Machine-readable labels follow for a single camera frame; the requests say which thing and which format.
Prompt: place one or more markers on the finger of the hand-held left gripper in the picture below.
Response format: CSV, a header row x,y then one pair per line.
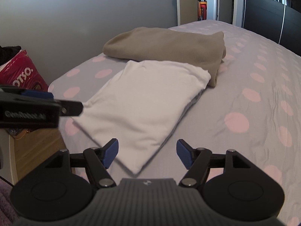
x,y
37,94
70,108

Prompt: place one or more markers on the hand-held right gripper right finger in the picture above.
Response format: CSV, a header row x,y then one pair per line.
x,y
184,154

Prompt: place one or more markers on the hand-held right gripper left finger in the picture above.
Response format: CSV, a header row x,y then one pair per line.
x,y
110,153

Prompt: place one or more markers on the white T-shirt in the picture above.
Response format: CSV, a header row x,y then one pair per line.
x,y
141,103

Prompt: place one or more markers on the red plastic bag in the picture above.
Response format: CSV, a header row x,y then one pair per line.
x,y
21,75

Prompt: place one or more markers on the wooden bedside table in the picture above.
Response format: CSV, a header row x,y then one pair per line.
x,y
35,153

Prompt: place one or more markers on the black cloth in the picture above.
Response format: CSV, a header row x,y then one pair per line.
x,y
8,54

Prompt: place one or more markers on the light grey folded garment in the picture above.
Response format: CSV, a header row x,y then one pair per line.
x,y
195,96

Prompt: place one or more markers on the purple rug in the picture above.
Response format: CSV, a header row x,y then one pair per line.
x,y
6,202

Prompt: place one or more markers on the grey pink-dotted bedsheet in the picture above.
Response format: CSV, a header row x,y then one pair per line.
x,y
247,87

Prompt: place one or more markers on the beige folded garment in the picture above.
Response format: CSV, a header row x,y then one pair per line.
x,y
164,44

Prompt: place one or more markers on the orange chair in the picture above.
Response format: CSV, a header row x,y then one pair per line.
x,y
202,10

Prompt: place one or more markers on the beige room door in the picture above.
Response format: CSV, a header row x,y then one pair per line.
x,y
188,2

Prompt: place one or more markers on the dark sliding-door wardrobe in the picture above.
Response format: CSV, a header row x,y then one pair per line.
x,y
263,16

